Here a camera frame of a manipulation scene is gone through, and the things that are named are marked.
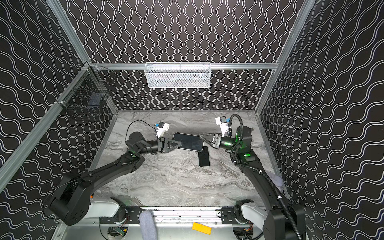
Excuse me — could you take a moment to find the black phone screen up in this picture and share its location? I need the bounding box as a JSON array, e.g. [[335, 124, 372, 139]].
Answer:
[[173, 133, 204, 152]]

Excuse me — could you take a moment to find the light teal phone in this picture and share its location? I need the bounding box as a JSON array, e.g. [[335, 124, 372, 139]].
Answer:
[[198, 146, 211, 167]]

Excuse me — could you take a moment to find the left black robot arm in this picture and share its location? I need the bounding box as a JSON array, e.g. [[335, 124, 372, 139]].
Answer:
[[46, 132, 183, 226]]

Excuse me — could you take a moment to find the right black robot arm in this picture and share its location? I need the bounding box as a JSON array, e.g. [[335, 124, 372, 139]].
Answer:
[[200, 126, 306, 240]]

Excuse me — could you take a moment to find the white mesh basket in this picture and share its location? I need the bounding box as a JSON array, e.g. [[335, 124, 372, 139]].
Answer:
[[144, 62, 212, 89]]

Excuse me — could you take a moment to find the grey cloth on table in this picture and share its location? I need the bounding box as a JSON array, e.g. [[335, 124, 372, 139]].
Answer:
[[267, 172, 284, 191]]

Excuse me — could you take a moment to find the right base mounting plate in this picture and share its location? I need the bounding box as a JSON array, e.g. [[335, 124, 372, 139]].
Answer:
[[220, 206, 262, 225]]

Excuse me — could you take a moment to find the base mounting plate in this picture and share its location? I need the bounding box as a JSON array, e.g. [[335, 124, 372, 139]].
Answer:
[[100, 207, 143, 225], [220, 206, 262, 225]]

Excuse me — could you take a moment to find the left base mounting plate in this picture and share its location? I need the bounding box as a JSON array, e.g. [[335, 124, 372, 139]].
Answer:
[[100, 207, 143, 225]]

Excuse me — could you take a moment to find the grey cloth roll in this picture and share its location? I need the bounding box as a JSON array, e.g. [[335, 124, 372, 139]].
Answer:
[[139, 211, 158, 240]]

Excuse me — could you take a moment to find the yellow card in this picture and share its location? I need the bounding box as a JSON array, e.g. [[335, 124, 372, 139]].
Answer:
[[192, 223, 212, 235]]

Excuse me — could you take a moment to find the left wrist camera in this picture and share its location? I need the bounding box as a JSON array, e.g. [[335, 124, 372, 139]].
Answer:
[[155, 122, 170, 138]]

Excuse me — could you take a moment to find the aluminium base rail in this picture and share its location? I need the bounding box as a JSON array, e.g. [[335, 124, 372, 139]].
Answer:
[[59, 206, 271, 226]]

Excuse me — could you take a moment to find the black wire basket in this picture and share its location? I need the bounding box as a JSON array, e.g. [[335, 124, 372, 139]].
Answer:
[[60, 66, 117, 122]]

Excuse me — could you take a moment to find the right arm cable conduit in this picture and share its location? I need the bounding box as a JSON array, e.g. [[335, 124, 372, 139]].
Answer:
[[227, 113, 302, 240]]

